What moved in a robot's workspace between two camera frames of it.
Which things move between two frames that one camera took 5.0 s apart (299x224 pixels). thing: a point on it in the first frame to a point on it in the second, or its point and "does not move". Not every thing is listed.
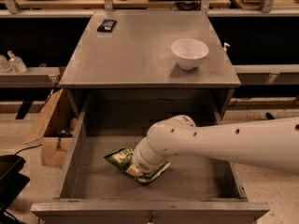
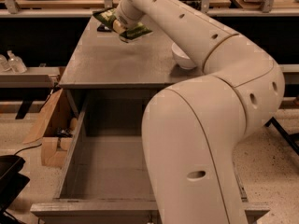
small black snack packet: x=106 y=26 does not move
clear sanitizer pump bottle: x=16 y=64 does not move
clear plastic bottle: x=5 y=66 does not move
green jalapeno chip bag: x=123 y=159 to x=107 y=17
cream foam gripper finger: x=134 y=171 to x=118 y=27
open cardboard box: x=56 y=127 does not move
